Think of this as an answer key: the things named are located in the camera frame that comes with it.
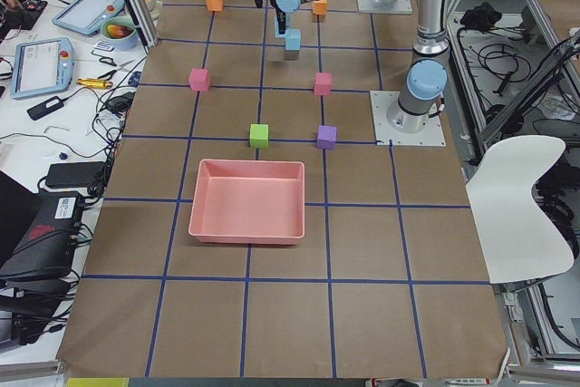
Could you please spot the black laptop bag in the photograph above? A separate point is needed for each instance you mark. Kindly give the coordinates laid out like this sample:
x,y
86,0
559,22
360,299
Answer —
x,y
37,236

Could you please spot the purple block left side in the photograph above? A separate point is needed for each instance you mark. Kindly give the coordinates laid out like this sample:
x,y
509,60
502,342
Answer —
x,y
326,137

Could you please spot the upper teach pendant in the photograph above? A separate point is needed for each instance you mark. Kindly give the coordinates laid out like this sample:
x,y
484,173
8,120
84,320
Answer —
x,y
87,16

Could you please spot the white chair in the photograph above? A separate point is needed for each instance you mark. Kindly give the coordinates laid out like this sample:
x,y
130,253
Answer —
x,y
518,240

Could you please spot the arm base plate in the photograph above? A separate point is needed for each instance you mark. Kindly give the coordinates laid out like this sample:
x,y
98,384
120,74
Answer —
x,y
395,127
390,7

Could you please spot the yellow handled tool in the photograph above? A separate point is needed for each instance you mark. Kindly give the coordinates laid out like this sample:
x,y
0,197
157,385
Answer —
x,y
95,83

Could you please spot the teach pendant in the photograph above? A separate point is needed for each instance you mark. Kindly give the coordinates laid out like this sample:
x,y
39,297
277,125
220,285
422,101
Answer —
x,y
42,67
87,16

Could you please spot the scissors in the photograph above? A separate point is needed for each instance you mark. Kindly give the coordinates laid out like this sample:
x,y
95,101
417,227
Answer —
x,y
107,60

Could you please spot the beige saucer plate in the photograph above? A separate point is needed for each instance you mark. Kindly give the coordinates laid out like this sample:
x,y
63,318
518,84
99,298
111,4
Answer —
x,y
155,7

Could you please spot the green block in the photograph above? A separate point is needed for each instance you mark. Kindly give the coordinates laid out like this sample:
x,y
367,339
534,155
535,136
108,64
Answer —
x,y
259,136

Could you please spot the orange block near base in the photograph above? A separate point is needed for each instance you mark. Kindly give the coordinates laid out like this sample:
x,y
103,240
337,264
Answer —
x,y
319,7

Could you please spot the light blue block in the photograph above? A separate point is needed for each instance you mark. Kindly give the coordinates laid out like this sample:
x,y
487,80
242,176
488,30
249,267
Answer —
x,y
280,31
293,39

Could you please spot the orange block far side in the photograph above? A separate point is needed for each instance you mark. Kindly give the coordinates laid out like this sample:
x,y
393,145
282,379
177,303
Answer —
x,y
215,5

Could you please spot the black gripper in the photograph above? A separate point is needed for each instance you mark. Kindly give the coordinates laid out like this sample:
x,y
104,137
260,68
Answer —
x,y
280,15

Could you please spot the black power brick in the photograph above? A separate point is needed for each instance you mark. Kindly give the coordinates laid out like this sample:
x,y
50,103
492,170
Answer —
x,y
73,175

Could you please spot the blue bowl with eggplant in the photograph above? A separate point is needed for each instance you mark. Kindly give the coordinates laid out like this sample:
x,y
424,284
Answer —
x,y
120,33

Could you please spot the pink plastic bin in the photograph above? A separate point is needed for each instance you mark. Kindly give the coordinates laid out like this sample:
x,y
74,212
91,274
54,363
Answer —
x,y
249,202

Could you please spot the lower teach pendant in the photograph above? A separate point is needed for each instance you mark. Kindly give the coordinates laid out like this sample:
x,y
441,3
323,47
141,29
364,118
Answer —
x,y
42,67

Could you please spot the pink block left far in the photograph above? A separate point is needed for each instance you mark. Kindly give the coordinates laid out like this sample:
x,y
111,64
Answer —
x,y
199,79

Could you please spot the black power adapter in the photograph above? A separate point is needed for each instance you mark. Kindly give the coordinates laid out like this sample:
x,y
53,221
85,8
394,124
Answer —
x,y
45,108

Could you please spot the pink block near base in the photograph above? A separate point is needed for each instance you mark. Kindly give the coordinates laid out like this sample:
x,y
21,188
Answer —
x,y
323,84

